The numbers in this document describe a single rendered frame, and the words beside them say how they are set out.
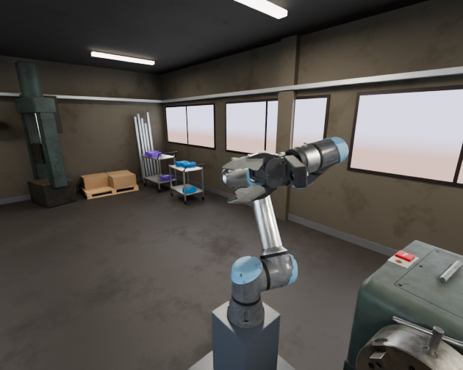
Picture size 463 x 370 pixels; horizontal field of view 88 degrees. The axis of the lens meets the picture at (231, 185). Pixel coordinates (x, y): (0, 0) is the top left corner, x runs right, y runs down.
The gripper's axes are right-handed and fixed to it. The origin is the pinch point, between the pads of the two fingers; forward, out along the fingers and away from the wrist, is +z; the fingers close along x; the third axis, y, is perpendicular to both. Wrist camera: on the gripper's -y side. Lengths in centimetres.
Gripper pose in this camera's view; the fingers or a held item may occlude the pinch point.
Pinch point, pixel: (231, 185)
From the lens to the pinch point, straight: 52.2
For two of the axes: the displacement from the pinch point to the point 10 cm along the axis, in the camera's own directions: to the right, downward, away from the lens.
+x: -1.2, -9.2, -3.6
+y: -4.6, -2.7, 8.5
